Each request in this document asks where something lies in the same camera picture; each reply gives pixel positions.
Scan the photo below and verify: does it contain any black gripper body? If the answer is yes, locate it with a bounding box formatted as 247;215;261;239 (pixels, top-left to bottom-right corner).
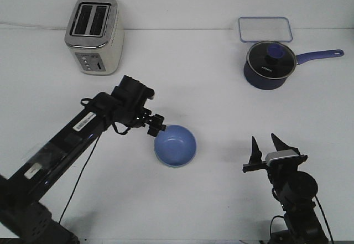
111;75;166;137
242;154;308;196

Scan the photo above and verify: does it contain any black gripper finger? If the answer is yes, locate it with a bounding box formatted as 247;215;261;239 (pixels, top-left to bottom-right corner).
249;136;262;164
271;133;300;155

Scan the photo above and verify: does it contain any blue bowl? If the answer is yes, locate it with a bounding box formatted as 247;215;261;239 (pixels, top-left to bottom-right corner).
154;124;197;163

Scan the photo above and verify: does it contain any green bowl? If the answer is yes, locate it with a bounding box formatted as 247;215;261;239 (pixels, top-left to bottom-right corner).
158;159;192;168

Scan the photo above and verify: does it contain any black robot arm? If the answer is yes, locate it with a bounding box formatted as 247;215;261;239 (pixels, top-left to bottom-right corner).
242;133;333;243
1;76;166;243

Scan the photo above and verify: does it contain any silver two-slot toaster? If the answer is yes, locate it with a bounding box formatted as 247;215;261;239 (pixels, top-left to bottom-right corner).
64;0;124;76

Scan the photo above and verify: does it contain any glass pot lid blue knob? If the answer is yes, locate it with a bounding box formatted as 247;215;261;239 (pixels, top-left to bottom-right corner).
246;41;296;79

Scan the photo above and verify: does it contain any clear blue-rimmed container lid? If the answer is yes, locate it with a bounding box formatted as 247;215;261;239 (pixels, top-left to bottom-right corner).
238;17;293;43

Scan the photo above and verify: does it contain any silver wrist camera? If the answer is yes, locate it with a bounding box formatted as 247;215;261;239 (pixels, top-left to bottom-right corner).
265;149;299;167

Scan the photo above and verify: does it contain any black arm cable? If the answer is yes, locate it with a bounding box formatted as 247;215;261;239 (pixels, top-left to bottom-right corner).
269;188;334;242
58;97;131;224

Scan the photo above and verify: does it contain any blue saucepan with handle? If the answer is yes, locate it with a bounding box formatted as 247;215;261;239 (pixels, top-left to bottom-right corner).
243;49;345;90

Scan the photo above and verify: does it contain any white toaster power cord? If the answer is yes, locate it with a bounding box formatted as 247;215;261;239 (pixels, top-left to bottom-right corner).
0;20;69;30

